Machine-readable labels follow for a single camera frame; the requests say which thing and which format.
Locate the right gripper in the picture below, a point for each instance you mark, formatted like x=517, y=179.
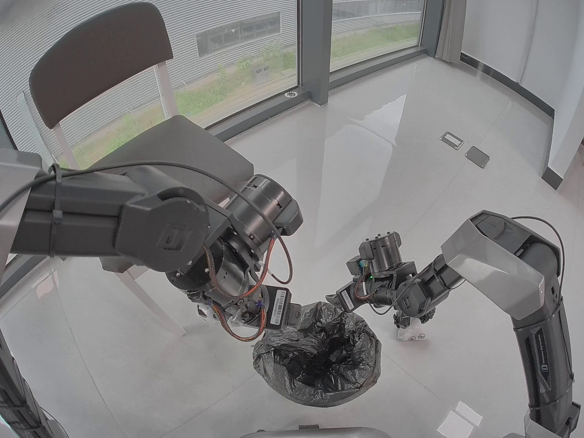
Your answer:
x=360, y=297

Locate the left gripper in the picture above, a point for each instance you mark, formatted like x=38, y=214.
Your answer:
x=279, y=309

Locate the black plastic bag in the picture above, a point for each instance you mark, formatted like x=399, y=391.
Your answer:
x=315, y=363

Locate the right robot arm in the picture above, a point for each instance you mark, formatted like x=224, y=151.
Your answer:
x=497, y=263

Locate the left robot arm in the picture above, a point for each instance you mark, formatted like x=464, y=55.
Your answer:
x=86, y=212

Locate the clear printed wrapper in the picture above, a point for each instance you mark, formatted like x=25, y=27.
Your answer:
x=410, y=334

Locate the crumpled clear wrapper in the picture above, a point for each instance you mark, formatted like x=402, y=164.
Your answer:
x=207, y=316

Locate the window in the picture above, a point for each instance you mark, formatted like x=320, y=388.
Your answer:
x=315, y=34

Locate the white curtain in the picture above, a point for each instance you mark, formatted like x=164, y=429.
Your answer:
x=451, y=16

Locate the white chair with brown seat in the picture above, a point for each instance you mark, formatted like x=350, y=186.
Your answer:
x=100, y=57

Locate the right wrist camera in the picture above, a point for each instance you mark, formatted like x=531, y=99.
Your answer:
x=357, y=267

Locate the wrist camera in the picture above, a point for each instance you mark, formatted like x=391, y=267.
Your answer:
x=357, y=267
x=289, y=217

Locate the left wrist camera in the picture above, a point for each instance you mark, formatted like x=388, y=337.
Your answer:
x=289, y=217

